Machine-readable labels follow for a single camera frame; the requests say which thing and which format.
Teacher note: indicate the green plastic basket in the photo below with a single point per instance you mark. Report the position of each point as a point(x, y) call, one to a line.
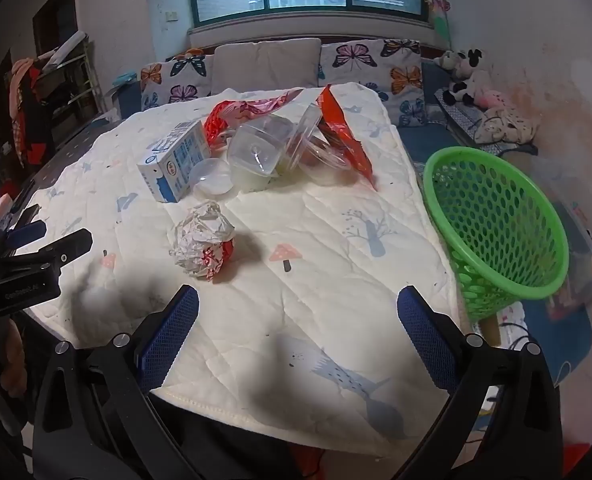
point(495, 230)

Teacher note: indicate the clear round plastic lid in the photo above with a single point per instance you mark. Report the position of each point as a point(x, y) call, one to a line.
point(213, 177)

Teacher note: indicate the black white cow plush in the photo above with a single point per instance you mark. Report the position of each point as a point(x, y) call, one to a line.
point(463, 72)

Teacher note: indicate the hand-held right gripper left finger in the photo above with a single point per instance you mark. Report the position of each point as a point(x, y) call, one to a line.
point(168, 340)

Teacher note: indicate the clothes rack with clothes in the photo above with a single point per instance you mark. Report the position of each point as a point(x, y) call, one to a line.
point(31, 105)

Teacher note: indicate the beige pillow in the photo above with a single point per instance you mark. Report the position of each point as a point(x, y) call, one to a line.
point(266, 65)

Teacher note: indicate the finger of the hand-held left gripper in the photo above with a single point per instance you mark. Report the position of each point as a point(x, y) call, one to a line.
point(68, 246)
point(26, 232)

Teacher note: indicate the white quilted printed blanket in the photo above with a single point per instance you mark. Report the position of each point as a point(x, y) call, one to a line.
point(326, 270)

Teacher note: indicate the red snack wrapper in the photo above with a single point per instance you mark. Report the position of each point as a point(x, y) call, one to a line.
point(343, 130)

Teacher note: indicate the red pink plastic wrapper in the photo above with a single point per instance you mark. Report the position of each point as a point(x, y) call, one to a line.
point(241, 110)

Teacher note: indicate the clear plastic cup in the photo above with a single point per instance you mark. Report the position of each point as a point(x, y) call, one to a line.
point(258, 152)

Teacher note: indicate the pink plush toy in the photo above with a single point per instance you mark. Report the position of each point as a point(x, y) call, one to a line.
point(490, 97)

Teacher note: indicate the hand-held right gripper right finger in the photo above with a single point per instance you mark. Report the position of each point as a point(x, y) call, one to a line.
point(425, 340)

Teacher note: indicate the person's left hand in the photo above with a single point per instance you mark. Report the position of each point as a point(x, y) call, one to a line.
point(13, 355)

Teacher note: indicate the blue checked cloth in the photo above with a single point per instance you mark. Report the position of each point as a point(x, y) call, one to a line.
point(458, 117)

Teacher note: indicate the teal plastic item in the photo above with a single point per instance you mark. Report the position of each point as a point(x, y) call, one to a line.
point(126, 79)

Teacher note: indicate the spotted cream plush toy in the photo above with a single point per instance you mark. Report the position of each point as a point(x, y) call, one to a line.
point(505, 125)

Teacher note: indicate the clear plastic container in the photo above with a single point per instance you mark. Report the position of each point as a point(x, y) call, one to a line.
point(316, 147)

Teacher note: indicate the colourful pinwheel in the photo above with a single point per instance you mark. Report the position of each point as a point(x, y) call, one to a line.
point(438, 2)

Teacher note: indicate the clear plastic storage box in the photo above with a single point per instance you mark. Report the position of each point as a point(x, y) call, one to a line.
point(583, 260)

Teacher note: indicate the butterfly print pillow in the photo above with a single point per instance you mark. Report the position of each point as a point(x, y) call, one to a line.
point(176, 82)
point(375, 65)

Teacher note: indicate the orange plush toy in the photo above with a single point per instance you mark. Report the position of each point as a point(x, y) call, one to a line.
point(193, 52)

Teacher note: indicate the paper ball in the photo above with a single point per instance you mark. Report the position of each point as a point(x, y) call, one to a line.
point(203, 240)

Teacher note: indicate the blue white milk carton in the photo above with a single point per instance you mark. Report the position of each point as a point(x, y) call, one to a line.
point(176, 160)

